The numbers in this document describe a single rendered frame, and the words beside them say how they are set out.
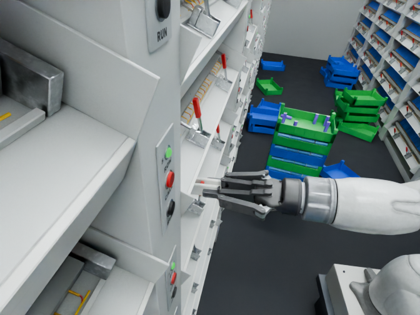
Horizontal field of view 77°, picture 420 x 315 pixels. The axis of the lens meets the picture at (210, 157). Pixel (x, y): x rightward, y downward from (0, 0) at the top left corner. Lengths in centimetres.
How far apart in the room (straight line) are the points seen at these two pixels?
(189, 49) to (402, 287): 90
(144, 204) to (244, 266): 123
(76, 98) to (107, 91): 2
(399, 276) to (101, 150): 92
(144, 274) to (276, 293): 113
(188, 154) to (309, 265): 117
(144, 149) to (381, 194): 45
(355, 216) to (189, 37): 43
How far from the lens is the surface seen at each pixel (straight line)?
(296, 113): 164
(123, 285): 33
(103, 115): 19
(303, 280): 149
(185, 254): 58
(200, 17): 42
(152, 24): 19
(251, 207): 53
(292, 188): 54
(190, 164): 46
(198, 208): 63
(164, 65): 22
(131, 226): 27
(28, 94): 19
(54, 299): 30
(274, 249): 153
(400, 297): 101
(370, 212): 55
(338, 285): 118
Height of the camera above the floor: 123
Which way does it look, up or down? 38 degrees down
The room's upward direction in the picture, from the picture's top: 5 degrees clockwise
